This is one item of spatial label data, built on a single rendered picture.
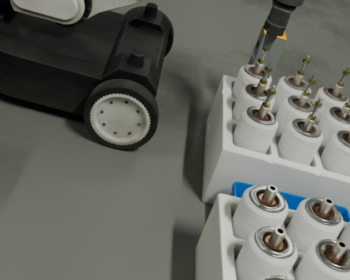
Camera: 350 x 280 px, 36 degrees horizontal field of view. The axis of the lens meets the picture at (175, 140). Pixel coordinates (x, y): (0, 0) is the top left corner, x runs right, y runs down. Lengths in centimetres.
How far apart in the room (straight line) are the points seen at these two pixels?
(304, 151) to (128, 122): 47
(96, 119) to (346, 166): 66
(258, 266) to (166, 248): 33
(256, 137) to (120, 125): 37
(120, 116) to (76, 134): 15
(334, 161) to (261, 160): 19
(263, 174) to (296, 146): 11
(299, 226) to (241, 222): 12
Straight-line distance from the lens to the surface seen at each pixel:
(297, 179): 139
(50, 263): 119
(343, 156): 140
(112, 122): 147
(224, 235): 109
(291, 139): 137
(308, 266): 105
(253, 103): 143
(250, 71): 155
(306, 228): 112
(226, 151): 133
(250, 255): 100
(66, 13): 156
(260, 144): 135
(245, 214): 109
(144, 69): 148
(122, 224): 130
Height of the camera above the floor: 90
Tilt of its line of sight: 34 degrees down
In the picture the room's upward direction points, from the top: 18 degrees clockwise
